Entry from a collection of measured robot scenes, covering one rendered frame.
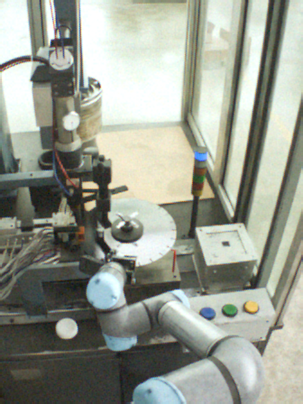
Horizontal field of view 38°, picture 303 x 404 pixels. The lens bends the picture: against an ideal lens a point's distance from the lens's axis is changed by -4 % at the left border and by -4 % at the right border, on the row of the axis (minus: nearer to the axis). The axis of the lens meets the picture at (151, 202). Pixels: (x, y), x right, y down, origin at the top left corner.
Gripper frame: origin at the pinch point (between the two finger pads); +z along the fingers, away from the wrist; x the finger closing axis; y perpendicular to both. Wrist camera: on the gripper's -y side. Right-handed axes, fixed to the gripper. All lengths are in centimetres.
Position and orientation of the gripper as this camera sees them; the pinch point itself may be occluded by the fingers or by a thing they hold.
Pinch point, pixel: (116, 258)
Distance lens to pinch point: 136.6
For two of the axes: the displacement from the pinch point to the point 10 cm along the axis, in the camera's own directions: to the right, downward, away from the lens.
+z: 0.8, -1.0, 9.9
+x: 1.0, -9.9, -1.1
